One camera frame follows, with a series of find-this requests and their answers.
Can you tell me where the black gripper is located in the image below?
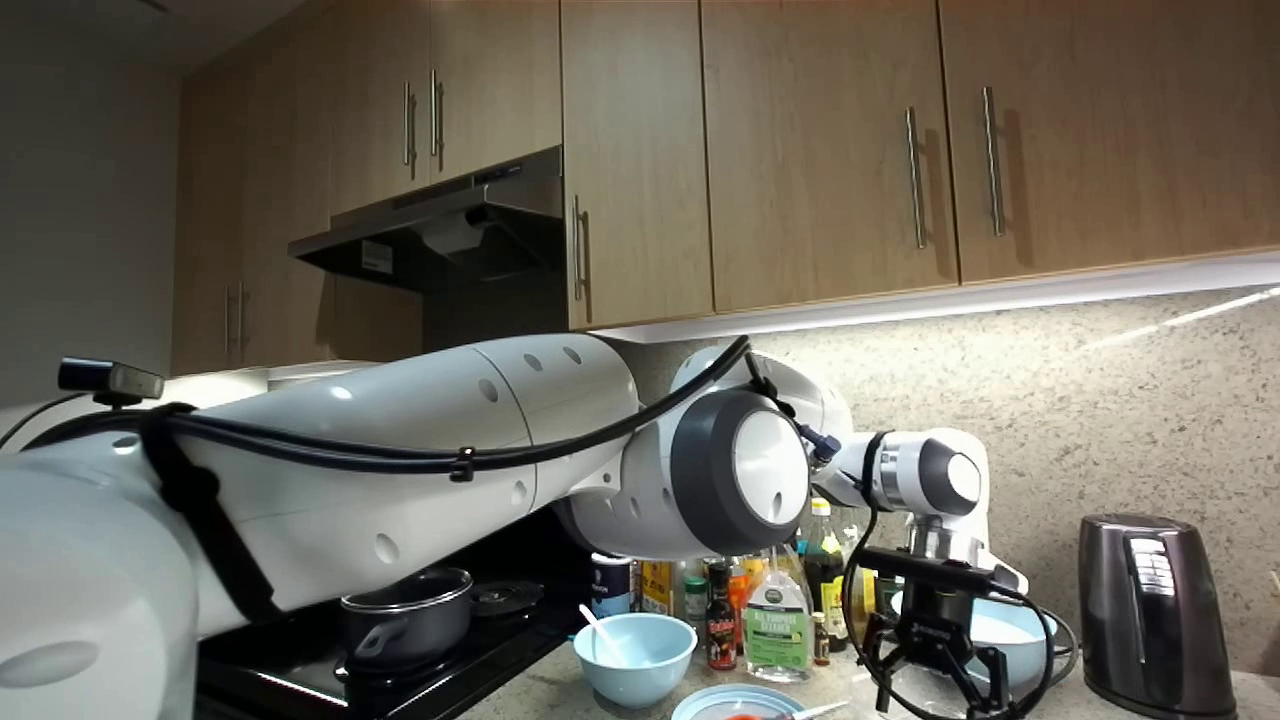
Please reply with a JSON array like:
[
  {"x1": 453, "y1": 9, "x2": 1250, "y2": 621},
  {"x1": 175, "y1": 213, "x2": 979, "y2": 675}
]
[{"x1": 863, "y1": 579, "x2": 1022, "y2": 720}]

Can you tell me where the large light blue bowl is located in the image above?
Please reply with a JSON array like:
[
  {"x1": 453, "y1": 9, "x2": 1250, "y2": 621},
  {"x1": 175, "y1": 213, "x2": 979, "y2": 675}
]
[{"x1": 965, "y1": 590, "x2": 1082, "y2": 709}]

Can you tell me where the small light blue bowl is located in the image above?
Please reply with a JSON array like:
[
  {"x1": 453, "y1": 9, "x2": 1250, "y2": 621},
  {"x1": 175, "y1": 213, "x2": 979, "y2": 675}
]
[{"x1": 573, "y1": 606, "x2": 701, "y2": 711}]

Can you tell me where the bottle with black cap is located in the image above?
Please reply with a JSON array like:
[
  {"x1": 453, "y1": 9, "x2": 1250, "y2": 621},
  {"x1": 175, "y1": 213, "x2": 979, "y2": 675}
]
[{"x1": 844, "y1": 565, "x2": 881, "y2": 646}]

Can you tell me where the dark bottle yellow cap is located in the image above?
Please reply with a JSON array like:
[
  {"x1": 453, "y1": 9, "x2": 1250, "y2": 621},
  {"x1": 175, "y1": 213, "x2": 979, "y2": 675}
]
[{"x1": 800, "y1": 494, "x2": 856, "y2": 656}]

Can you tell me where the clear spray bottle green label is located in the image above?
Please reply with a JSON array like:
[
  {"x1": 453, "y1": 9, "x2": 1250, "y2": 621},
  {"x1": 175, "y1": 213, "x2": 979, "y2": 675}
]
[{"x1": 739, "y1": 537, "x2": 819, "y2": 688}]

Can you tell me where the small dark sauce bottle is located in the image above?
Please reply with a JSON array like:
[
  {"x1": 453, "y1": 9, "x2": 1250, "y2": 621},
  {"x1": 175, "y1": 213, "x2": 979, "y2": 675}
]
[{"x1": 705, "y1": 555, "x2": 748, "y2": 675}]

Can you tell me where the black electric kettle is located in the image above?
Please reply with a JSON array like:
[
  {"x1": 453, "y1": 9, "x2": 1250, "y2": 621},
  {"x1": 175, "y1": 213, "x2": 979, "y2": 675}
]
[{"x1": 1075, "y1": 511, "x2": 1239, "y2": 720}]

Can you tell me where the light blue plate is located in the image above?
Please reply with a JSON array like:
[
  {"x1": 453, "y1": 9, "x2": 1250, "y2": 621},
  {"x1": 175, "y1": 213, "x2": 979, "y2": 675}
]
[{"x1": 667, "y1": 680, "x2": 814, "y2": 720}]

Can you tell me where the oil bottle yellow label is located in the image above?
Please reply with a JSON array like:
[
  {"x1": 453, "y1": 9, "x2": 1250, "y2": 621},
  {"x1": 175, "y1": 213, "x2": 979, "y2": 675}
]
[{"x1": 636, "y1": 555, "x2": 683, "y2": 621}]

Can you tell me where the blue white salt canister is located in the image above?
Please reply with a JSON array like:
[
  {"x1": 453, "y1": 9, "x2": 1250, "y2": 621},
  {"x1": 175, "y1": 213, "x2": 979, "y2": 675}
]
[{"x1": 588, "y1": 548, "x2": 639, "y2": 621}]

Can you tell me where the under cabinet light strip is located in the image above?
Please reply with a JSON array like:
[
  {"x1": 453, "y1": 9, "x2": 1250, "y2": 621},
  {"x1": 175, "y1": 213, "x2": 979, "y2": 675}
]
[{"x1": 596, "y1": 249, "x2": 1280, "y2": 348}]

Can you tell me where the black stove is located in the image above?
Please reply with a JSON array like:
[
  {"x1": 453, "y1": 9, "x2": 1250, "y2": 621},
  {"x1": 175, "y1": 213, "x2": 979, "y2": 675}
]
[{"x1": 198, "y1": 530, "x2": 610, "y2": 720}]

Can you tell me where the black pot with lid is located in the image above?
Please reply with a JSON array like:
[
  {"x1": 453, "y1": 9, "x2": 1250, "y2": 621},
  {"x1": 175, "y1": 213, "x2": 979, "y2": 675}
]
[{"x1": 336, "y1": 565, "x2": 481, "y2": 672}]

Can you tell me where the wooden cabinet door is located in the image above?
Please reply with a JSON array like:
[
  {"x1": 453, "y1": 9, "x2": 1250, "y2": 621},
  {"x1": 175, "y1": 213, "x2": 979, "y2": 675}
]
[
  {"x1": 329, "y1": 5, "x2": 432, "y2": 219},
  {"x1": 420, "y1": 0, "x2": 567, "y2": 182},
  {"x1": 559, "y1": 0, "x2": 718, "y2": 331},
  {"x1": 936, "y1": 0, "x2": 1280, "y2": 284},
  {"x1": 701, "y1": 0, "x2": 962, "y2": 314}
]

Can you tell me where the dark range hood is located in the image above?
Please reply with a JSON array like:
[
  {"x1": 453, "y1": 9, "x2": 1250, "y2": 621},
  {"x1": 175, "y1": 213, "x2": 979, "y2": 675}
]
[{"x1": 289, "y1": 144, "x2": 573, "y2": 291}]

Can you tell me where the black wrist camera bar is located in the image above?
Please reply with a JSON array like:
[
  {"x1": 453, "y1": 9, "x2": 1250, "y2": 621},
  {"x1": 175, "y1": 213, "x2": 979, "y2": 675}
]
[{"x1": 883, "y1": 542, "x2": 1003, "y2": 590}]

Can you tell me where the silver cabinet handle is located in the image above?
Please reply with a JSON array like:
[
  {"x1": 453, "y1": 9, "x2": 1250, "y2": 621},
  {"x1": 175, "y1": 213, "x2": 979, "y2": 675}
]
[
  {"x1": 905, "y1": 102, "x2": 936, "y2": 250},
  {"x1": 429, "y1": 75, "x2": 453, "y2": 177},
  {"x1": 979, "y1": 83, "x2": 1015, "y2": 239},
  {"x1": 567, "y1": 196, "x2": 596, "y2": 318},
  {"x1": 402, "y1": 83, "x2": 426, "y2": 182}
]

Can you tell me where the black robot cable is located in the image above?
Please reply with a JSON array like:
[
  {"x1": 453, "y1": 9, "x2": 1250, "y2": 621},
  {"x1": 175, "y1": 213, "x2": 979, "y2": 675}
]
[{"x1": 26, "y1": 337, "x2": 1075, "y2": 720}]

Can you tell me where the wooden wall cabinet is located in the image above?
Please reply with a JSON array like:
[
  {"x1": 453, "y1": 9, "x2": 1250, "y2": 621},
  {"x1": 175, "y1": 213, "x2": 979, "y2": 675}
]
[{"x1": 174, "y1": 34, "x2": 432, "y2": 375}]

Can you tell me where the black camera on stand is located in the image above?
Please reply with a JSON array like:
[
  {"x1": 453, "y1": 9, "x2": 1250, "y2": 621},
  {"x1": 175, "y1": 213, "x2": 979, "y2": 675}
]
[{"x1": 57, "y1": 353, "x2": 167, "y2": 413}]

